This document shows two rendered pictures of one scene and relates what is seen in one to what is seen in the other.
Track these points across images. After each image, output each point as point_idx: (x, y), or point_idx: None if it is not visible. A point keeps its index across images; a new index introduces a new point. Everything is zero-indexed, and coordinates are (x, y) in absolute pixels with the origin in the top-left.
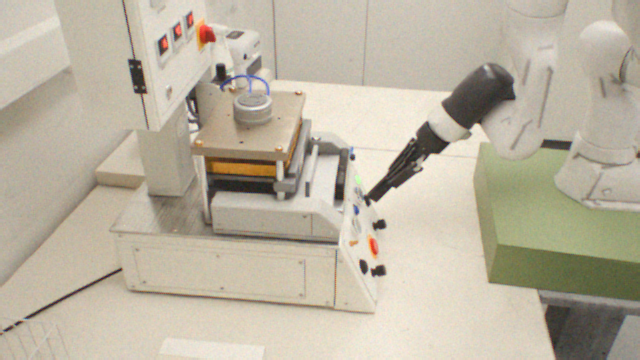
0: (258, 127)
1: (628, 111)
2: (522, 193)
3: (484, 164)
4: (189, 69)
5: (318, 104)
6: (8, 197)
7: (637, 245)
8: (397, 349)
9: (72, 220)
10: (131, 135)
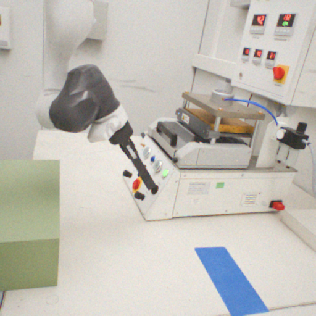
0: (209, 99)
1: None
2: (28, 187)
3: (59, 208)
4: (260, 81)
5: None
6: (308, 155)
7: None
8: (107, 165)
9: (309, 197)
10: None
